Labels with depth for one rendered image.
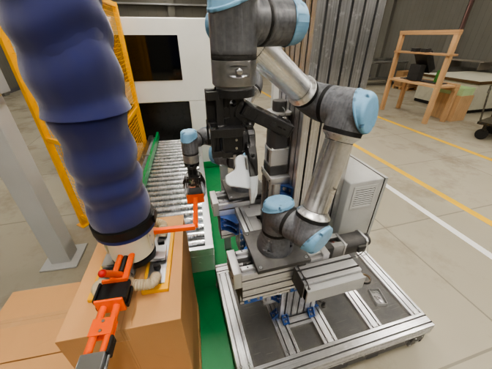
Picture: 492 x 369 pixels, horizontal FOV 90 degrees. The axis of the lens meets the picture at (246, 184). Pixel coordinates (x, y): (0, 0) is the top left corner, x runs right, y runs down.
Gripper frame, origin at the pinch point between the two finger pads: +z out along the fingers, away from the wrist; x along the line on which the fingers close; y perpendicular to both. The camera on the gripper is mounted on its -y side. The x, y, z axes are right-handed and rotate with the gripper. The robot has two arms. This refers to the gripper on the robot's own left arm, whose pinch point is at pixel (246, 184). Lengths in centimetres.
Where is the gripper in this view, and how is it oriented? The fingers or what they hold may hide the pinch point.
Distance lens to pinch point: 53.6
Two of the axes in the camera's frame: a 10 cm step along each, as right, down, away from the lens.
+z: 0.0, 8.6, 5.1
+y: -9.7, 1.3, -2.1
